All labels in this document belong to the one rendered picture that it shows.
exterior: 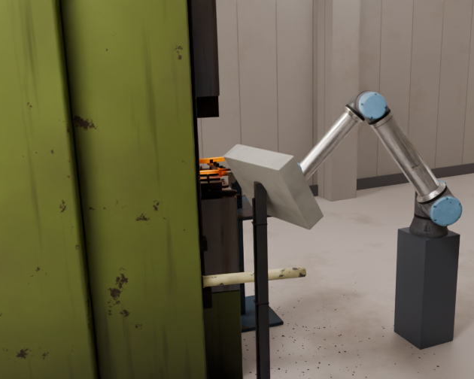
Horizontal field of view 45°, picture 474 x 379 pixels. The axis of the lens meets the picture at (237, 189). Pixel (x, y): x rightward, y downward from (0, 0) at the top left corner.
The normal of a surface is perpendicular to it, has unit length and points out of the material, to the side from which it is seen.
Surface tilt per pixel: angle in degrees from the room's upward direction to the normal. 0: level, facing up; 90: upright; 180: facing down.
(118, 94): 90
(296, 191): 90
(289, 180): 90
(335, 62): 90
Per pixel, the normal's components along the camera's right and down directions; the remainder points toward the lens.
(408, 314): -0.92, 0.12
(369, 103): -0.10, 0.15
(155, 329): 0.17, 0.24
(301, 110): 0.38, 0.22
